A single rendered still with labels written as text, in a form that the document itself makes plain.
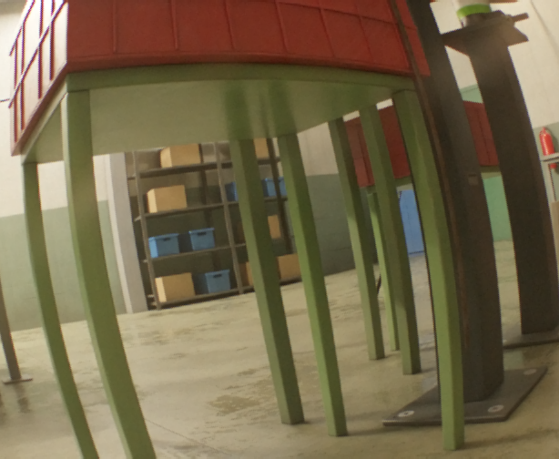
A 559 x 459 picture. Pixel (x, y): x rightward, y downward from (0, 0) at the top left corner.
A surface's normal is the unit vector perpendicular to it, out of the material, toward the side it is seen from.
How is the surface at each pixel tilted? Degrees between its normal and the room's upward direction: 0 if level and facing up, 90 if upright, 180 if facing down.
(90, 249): 90
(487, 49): 90
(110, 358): 90
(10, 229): 90
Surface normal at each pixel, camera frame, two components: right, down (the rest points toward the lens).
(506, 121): -0.70, 0.11
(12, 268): 0.56, -0.12
